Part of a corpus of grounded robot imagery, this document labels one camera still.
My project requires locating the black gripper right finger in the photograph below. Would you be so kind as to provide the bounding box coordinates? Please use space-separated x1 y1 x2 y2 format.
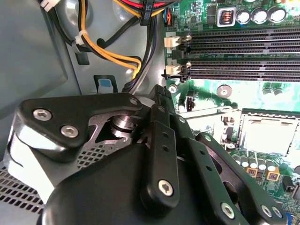
164 86 288 225

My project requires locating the metal socket cover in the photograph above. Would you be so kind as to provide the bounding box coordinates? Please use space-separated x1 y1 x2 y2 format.
220 106 300 158

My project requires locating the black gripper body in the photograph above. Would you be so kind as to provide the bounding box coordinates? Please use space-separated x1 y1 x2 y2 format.
6 133 205 225

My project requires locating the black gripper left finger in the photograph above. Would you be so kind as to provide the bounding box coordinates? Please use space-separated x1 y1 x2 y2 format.
15 84 180 210

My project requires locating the thin metal locking lever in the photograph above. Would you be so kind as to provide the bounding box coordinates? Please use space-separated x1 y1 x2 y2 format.
175 105 236 118

